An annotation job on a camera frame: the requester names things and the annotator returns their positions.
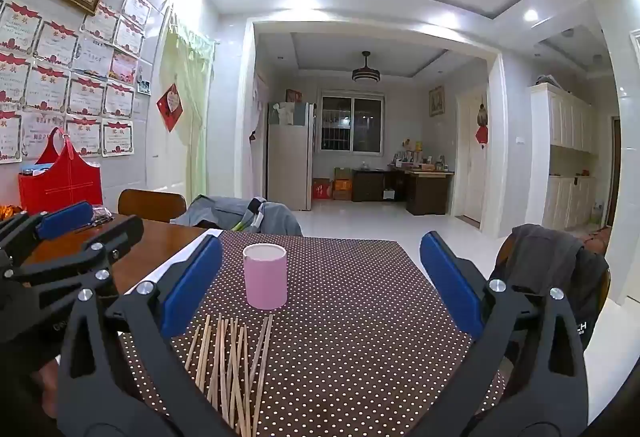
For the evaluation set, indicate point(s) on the dark jacket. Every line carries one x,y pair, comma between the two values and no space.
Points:
545,262

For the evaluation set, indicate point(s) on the red framed picture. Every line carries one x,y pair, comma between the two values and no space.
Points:
292,96

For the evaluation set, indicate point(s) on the pink cup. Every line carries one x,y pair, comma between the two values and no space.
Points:
265,277

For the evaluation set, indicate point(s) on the dark wooden desk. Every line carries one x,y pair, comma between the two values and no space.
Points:
425,192

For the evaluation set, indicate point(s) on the orange cardboard box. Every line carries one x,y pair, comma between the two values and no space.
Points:
343,187

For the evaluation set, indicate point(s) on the ceiling fan lamp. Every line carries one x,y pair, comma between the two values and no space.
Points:
366,74

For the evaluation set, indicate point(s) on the row of bottles and jars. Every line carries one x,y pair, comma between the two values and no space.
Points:
415,159

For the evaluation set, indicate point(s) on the wall of award certificates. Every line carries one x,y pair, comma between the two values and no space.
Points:
75,67

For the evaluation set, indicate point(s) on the light green curtain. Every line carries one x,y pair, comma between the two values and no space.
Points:
192,107

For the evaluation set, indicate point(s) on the red heart wall decoration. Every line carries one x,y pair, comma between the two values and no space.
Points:
170,107

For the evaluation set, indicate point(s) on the small photo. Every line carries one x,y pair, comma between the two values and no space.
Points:
143,87

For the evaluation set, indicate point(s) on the red hanging ornament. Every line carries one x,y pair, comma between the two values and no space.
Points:
482,134

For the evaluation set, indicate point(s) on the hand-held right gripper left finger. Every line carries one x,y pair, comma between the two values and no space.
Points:
192,287

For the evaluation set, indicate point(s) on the clear plastic bag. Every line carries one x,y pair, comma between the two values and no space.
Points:
102,214

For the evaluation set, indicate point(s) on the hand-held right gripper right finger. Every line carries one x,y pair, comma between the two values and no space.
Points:
450,282

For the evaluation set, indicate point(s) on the white door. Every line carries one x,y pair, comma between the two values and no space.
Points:
470,177

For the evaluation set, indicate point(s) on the brown polka dot tablecloth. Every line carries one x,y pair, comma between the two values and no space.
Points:
350,342

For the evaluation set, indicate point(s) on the red cardboard box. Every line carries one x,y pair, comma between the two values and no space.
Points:
321,189

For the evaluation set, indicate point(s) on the wooden chair back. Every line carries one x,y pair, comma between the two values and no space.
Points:
150,206

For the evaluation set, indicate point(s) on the red felt bag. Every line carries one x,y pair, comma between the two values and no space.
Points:
60,182

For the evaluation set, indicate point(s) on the group of wooden chopsticks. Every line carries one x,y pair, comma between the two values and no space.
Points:
235,367

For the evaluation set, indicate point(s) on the wooden chair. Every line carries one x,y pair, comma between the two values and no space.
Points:
606,282
150,206

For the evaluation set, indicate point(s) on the barred window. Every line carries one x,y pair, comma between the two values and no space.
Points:
350,122

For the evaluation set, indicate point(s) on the white cabinet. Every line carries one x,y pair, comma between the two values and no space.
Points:
565,127

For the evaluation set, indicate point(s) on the framed wall picture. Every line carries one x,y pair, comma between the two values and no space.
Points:
436,102

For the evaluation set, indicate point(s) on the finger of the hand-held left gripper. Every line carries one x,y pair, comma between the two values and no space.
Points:
65,219
117,237

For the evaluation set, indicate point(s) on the silver refrigerator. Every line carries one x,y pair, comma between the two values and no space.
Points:
287,157

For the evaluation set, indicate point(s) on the grey jacket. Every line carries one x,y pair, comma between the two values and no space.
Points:
220,214

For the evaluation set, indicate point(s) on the grey bag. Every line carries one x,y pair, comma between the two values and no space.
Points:
547,80

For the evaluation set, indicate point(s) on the brown door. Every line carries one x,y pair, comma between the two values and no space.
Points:
615,177

